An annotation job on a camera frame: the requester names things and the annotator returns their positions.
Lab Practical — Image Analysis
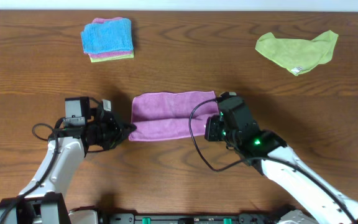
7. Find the purple microfibre cloth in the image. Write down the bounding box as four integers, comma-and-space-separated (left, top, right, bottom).
129, 91, 219, 142

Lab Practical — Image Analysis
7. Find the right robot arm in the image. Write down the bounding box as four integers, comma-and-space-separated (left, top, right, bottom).
205, 114, 358, 223

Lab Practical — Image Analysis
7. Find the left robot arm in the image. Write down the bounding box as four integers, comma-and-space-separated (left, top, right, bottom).
0, 108, 136, 223

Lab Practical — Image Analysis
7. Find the folded green cloth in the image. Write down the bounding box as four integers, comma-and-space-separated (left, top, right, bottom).
90, 53, 134, 63

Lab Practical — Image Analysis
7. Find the folded purple cloth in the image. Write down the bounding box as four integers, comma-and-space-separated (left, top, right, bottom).
88, 17, 133, 58

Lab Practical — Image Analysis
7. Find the folded blue cloth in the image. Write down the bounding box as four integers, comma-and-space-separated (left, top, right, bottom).
81, 18, 134, 54

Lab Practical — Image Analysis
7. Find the green microfibre cloth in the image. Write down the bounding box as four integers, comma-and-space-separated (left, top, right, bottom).
255, 30, 339, 76

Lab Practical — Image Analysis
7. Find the right black cable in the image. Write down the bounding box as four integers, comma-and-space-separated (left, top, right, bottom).
188, 98, 358, 224

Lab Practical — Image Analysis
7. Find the black cable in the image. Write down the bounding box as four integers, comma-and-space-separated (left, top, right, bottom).
0, 123, 105, 224
188, 98, 358, 224

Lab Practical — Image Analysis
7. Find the left black cable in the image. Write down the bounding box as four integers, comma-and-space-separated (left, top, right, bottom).
0, 123, 105, 224

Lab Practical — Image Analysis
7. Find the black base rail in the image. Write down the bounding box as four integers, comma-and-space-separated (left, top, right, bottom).
98, 213, 277, 224

